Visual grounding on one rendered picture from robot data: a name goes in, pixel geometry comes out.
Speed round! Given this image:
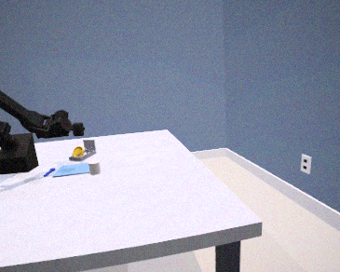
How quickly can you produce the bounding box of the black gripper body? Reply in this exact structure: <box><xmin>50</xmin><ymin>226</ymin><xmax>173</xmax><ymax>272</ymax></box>
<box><xmin>58</xmin><ymin>122</ymin><xmax>84</xmax><ymax>137</ymax></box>

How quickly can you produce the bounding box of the yellow plate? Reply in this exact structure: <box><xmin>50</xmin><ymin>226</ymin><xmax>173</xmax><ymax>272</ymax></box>
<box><xmin>73</xmin><ymin>146</ymin><xmax>84</xmax><ymax>157</ymax></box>

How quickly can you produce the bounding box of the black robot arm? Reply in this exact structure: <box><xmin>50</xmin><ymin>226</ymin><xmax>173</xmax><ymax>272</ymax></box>
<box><xmin>0</xmin><ymin>90</ymin><xmax>73</xmax><ymax>153</ymax></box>

